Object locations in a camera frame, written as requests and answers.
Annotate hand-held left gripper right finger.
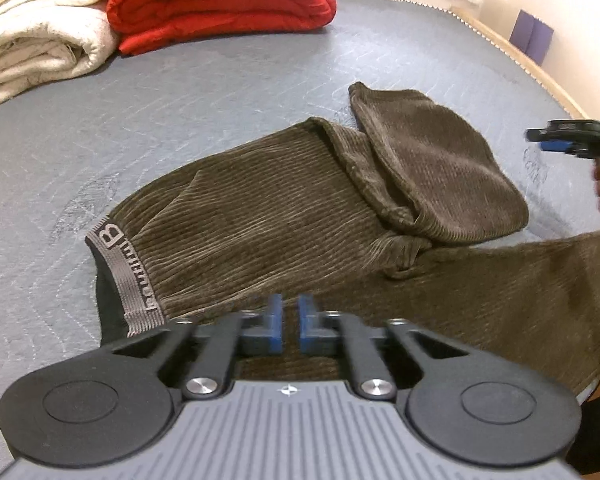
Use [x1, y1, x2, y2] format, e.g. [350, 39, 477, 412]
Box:
[298, 294, 473, 401]

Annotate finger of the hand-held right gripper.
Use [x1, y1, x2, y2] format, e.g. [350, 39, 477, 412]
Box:
[525, 119, 599, 158]

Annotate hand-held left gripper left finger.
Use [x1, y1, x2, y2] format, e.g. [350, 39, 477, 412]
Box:
[102, 294, 285, 401]

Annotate brown corduroy pants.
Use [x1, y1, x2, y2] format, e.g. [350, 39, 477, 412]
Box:
[86, 81, 600, 396]

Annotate purple paper sheet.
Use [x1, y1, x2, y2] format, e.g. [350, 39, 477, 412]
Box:
[509, 9, 555, 65]

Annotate grey quilted mattress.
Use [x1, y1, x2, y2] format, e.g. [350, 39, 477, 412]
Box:
[0, 0, 600, 480]

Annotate red folded blanket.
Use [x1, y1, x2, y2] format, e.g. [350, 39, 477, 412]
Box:
[106, 0, 338, 56]

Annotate cream folded blanket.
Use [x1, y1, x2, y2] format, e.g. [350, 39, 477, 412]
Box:
[0, 0, 126, 110]

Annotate wooden bed frame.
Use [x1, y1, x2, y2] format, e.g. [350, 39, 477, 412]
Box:
[450, 0, 593, 121]

